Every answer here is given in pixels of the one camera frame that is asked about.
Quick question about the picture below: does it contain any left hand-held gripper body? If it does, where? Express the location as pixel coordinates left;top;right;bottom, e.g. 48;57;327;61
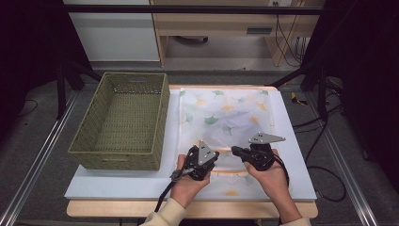
183;140;220;182

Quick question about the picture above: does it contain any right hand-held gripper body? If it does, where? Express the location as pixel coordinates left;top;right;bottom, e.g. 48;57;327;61
244;132;286;172

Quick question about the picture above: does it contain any purple garment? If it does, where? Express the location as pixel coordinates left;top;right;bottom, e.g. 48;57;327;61
200;111;253;149

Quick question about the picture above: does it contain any leaf print mesh laundry bag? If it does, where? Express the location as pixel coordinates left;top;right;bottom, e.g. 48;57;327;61
175;89;291;201

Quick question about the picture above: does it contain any green woven basket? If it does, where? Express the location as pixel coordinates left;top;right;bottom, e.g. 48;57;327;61
68;72;171;171

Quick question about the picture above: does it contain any person's right hand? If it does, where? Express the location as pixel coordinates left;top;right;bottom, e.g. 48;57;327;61
244;149;290;201

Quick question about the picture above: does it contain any person's left hand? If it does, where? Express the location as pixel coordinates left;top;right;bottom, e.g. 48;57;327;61
170;153;212;209

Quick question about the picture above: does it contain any yellow and black tool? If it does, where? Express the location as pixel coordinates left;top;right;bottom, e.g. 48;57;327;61
290;91;309;106

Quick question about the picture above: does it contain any pale blue board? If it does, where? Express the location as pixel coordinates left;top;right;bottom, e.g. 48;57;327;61
64;89;318;202

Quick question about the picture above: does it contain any black metal stand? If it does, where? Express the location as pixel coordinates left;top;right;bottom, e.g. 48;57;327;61
56;60;103;121
269;62;330;121

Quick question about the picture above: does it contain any light wooden desk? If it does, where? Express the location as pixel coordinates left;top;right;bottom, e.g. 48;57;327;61
150;0;327;68

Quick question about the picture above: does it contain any black curtain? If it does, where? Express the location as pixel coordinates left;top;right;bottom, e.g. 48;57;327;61
300;0;399;189
0;0;95;139

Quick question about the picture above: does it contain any black horizontal metal bar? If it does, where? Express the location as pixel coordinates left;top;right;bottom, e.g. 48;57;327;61
60;4;326;16

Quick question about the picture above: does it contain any white cabinet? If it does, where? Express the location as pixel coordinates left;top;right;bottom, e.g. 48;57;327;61
64;0;161;63

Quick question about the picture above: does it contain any right hand-held gripper cable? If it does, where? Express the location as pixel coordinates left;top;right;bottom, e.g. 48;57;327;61
272;121;347;202

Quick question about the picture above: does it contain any hand-held gripper cable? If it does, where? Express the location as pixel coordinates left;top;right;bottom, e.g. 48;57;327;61
272;121;347;202
153;168;196;214

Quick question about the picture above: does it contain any left hand-held gripper cable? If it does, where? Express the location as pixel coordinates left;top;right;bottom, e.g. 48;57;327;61
153;168;196;214

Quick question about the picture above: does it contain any aluminium rail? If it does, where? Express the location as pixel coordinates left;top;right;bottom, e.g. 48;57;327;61
305;92;379;226
0;90;79;226

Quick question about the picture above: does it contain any bundle of black desk cables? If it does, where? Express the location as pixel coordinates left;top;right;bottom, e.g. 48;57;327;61
274;1;310;68

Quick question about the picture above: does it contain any thin black floor cable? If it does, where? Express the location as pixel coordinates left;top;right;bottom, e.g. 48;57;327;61
18;99;39;117

